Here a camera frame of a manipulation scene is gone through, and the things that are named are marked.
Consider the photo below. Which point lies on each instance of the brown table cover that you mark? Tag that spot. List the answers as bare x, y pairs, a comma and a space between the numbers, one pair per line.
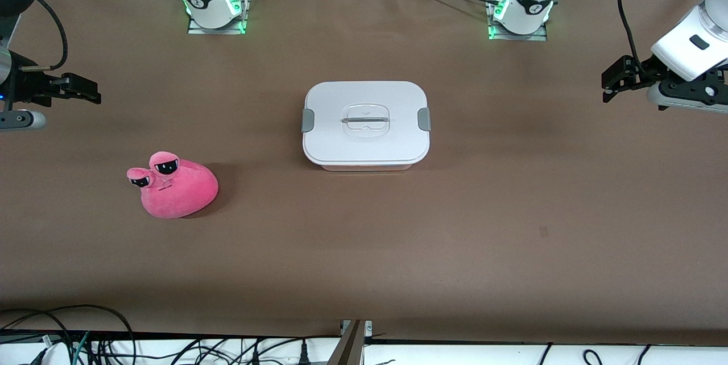
512, 211

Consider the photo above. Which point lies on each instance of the white shelf board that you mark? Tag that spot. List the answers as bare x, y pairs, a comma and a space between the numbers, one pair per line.
455, 356

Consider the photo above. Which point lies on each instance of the black power plug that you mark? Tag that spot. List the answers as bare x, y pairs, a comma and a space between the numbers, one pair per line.
304, 356

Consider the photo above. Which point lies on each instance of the pink plush toy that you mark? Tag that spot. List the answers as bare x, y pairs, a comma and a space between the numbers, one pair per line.
182, 191

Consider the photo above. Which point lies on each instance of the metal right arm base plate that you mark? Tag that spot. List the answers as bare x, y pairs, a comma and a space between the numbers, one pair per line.
216, 30

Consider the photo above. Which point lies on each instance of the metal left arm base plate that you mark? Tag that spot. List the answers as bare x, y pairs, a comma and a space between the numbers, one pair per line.
517, 37

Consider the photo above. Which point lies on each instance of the white plastic box lid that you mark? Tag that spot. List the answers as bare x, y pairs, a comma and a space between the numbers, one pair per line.
364, 146

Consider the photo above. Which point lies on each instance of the translucent plastic box base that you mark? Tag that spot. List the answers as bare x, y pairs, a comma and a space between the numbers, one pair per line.
369, 167

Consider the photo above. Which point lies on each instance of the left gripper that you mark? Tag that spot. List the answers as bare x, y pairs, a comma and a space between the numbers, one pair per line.
641, 71

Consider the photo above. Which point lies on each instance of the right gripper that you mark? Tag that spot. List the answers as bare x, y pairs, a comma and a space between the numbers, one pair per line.
27, 85

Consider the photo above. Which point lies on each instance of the grey box latch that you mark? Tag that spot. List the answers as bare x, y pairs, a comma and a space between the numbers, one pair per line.
307, 120
424, 119

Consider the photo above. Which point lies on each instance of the aluminium profile post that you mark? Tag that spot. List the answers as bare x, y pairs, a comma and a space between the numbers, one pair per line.
354, 348

